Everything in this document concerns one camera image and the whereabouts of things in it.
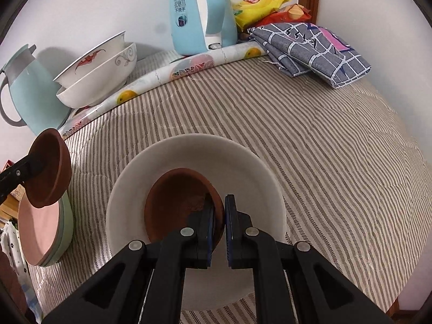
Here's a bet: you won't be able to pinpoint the yellow chips bag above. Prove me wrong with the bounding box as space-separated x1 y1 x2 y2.
232 0 291 29

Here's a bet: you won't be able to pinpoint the light wooden cabinet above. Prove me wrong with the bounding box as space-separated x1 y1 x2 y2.
0 187 26 225

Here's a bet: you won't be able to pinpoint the orange chips bag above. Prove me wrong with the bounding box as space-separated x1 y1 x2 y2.
255 3 313 28

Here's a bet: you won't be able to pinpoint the light blue electric kettle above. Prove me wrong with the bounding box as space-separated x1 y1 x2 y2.
169 0 238 56

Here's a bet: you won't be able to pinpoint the large bowl with red print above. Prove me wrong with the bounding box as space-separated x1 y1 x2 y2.
53 31 127 90

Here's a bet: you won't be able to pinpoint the light blue thermos jug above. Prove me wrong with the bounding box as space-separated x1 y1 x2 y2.
0 45 71 137

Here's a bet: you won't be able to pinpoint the rolled fruit-print table mat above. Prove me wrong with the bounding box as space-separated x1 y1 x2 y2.
58 42 271 139

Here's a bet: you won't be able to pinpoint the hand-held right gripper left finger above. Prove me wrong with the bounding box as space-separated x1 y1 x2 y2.
42 194 218 324

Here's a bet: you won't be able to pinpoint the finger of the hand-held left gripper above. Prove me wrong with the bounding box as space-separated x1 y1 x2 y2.
0 154 46 205

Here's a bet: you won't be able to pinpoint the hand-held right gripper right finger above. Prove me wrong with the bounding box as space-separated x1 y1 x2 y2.
224 194 395 324

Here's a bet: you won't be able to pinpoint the white floral cloth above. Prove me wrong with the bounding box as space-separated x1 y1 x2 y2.
0 223 29 298

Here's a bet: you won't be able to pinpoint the pink plastic plate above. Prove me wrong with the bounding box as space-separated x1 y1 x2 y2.
18 189 65 266

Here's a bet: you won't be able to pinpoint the folded grey checked cloth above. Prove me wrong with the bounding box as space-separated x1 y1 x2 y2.
248 22 372 89

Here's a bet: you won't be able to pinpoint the green plastic plate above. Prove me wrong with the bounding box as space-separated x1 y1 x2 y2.
44 189 74 267

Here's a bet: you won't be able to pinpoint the white patterned ceramic bowl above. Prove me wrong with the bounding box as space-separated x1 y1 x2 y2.
106 134 288 310

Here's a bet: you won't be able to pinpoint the small brown clay bowl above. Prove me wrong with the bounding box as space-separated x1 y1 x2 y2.
144 168 224 248
25 128 72 208

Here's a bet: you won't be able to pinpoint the striped grey tablecloth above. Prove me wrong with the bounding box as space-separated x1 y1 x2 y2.
27 49 429 324

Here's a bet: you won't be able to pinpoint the stacked white patterned bowls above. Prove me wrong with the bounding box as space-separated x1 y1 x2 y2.
56 42 137 109

